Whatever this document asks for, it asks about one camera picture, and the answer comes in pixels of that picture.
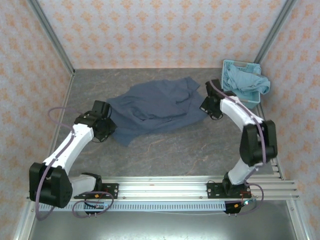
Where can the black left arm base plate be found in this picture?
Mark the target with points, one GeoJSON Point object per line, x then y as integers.
{"type": "Point", "coordinates": [111, 190]}

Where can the aluminium table side rail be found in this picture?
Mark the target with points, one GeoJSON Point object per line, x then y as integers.
{"type": "Point", "coordinates": [65, 100]}
{"type": "Point", "coordinates": [276, 170]}

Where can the light blue t-shirt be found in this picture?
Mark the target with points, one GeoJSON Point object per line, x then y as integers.
{"type": "Point", "coordinates": [242, 77]}

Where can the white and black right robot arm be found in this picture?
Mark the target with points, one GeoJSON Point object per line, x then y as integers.
{"type": "Point", "coordinates": [235, 112]}

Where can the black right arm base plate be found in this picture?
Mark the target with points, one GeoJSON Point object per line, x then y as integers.
{"type": "Point", "coordinates": [215, 191]}

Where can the light blue plastic basket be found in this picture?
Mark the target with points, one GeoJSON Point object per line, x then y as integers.
{"type": "Point", "coordinates": [251, 100]}

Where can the grey metal sheet shelf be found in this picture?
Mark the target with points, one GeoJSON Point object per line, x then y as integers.
{"type": "Point", "coordinates": [162, 227]}

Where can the aluminium frame post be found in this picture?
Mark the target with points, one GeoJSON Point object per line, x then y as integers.
{"type": "Point", "coordinates": [50, 32]}
{"type": "Point", "coordinates": [275, 30]}

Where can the dark blue t-shirt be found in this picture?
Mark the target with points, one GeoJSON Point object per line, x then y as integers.
{"type": "Point", "coordinates": [155, 107]}

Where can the aluminium mounting rail beam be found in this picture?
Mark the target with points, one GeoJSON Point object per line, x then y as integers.
{"type": "Point", "coordinates": [162, 186]}

